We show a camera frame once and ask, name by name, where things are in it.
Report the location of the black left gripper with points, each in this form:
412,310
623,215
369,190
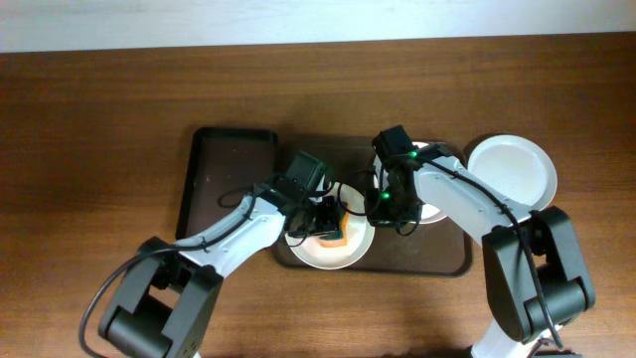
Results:
329,222

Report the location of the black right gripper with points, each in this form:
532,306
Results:
377,217

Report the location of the orange green scrub sponge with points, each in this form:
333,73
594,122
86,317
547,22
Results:
331,223

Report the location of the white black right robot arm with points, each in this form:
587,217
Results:
536,279

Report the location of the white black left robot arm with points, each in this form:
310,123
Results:
167,294

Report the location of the large brown tray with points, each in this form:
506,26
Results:
437,249

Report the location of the small dark brown tray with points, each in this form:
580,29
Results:
222,161

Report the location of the white plate with ketchup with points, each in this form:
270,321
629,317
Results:
428,215

